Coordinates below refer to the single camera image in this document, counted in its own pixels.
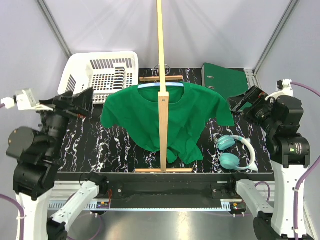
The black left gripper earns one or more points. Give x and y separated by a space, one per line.
83 103

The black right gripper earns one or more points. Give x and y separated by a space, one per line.
255 95

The green t shirt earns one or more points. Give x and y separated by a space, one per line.
190 107

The light blue plastic hanger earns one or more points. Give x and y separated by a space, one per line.
158 84

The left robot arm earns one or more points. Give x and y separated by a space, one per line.
37 153

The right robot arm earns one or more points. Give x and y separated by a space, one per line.
279 115

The wooden hanger stand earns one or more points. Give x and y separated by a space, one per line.
163 104

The white plastic basket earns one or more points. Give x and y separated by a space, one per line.
105 72

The teal white headphones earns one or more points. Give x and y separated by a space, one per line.
236 153

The green ring binder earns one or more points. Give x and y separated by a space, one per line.
225 81

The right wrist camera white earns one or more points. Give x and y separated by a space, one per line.
284 89

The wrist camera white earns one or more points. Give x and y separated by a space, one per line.
284 89
24 100

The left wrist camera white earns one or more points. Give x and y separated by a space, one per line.
24 100

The black front rail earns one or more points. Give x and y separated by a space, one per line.
157 191

